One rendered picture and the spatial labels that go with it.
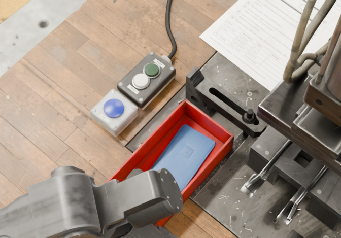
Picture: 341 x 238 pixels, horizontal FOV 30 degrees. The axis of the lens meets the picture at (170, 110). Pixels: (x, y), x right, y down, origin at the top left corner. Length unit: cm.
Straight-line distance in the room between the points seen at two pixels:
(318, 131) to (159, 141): 38
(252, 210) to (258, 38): 38
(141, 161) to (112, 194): 45
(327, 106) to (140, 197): 30
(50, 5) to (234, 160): 149
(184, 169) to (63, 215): 51
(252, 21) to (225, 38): 8
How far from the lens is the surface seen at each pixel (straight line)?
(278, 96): 102
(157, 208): 76
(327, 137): 95
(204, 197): 119
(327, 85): 88
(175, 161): 121
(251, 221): 119
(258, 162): 118
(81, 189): 74
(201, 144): 122
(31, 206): 75
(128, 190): 76
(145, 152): 120
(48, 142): 126
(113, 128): 122
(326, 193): 113
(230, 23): 137
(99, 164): 122
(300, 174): 114
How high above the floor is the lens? 203
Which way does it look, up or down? 63 degrees down
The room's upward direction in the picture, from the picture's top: 1 degrees counter-clockwise
